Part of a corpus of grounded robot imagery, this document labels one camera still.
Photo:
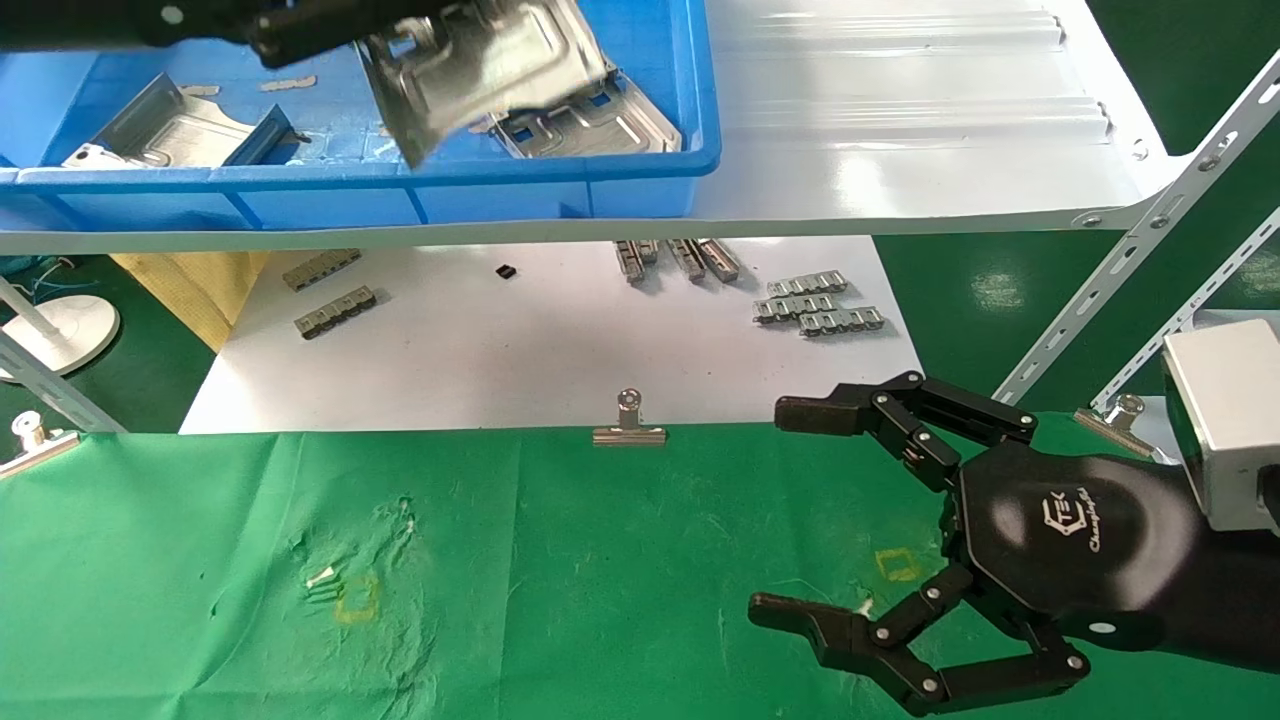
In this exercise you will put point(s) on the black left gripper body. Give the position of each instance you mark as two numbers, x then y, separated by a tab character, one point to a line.
200	25

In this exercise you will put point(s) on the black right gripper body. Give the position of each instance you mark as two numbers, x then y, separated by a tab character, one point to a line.
1080	540

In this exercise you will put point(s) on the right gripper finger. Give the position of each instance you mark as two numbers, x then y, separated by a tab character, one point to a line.
830	415
840	640

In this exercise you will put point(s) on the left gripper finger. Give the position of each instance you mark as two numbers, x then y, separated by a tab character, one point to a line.
380	8
310	40

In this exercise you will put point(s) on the stamped sheet metal bracket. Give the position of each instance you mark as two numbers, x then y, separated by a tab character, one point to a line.
180	125
500	60
620	125

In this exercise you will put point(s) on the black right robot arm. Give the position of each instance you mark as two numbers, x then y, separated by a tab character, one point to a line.
1250	600

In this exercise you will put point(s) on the small metal link strip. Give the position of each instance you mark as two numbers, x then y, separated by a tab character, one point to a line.
322	270
720	260
808	284
688	262
632	262
842	322
793	308
335	312

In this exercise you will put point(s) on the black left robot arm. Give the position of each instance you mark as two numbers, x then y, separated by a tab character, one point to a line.
60	22

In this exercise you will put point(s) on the brown tape piece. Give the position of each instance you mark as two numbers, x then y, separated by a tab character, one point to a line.
288	84
200	91

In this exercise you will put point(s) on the silver binder clip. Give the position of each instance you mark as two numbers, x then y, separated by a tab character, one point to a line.
629	434
1115	425
40	450

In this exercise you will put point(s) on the blue plastic tray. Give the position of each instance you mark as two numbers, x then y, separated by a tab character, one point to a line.
350	200

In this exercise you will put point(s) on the green table cloth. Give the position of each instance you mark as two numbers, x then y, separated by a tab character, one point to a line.
600	570

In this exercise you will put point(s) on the yellow woven bag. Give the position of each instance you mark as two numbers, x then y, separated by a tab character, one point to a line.
190	290

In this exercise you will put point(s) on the white metal shelf board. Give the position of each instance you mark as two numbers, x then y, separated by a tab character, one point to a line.
900	150

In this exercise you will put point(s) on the white round stand base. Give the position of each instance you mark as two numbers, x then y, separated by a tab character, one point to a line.
70	325

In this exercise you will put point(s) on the small white scrap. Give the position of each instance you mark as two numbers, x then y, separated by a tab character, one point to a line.
320	577

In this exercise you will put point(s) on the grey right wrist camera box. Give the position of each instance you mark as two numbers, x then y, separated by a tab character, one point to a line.
1230	430

